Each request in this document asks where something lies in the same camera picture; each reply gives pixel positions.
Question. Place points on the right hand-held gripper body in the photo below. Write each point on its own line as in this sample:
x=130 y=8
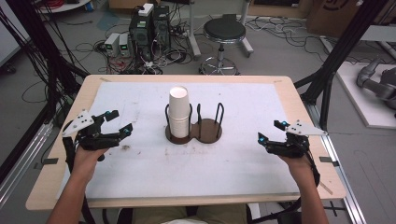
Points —
x=292 y=147

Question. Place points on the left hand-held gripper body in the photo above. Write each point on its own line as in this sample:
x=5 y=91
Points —
x=93 y=141

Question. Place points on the dark double cup holder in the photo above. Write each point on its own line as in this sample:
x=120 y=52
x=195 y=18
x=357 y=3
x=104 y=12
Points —
x=207 y=130

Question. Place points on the stack of white paper cups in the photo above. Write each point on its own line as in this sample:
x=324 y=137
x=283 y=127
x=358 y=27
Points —
x=179 y=109

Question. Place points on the person's right hand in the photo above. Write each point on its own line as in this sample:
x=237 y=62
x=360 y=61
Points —
x=299 y=166

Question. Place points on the person's left hand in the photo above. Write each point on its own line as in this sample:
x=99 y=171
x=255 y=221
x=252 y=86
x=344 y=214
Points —
x=85 y=161

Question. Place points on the light wooden table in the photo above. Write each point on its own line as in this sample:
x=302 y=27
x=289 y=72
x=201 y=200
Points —
x=314 y=174

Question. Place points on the black tape strip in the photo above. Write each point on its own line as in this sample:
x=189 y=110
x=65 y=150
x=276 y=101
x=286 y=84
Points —
x=49 y=161
x=328 y=160

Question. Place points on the grey power supply unit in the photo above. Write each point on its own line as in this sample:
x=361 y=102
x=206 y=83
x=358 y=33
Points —
x=124 y=45
x=111 y=43

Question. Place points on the white table mat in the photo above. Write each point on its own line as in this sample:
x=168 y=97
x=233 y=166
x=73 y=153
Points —
x=193 y=168

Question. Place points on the white floor board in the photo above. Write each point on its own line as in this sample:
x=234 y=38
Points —
x=358 y=102

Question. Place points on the black computer tower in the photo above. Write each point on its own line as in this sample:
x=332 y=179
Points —
x=141 y=37
x=162 y=26

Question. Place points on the white table leg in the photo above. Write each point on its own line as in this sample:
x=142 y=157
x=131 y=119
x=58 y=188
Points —
x=193 y=31
x=246 y=34

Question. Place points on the black round stool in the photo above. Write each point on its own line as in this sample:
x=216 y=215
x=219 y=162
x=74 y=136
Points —
x=224 y=29

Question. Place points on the white box on tower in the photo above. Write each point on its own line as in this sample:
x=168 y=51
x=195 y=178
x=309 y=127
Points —
x=145 y=10

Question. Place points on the white round table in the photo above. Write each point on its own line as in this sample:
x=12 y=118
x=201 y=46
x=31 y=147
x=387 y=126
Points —
x=65 y=6

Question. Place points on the brown cardboard box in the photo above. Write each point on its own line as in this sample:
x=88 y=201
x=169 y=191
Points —
x=336 y=15

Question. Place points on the aluminium floor rail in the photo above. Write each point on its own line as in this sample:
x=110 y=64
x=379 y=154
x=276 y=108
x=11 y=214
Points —
x=342 y=186
x=21 y=165

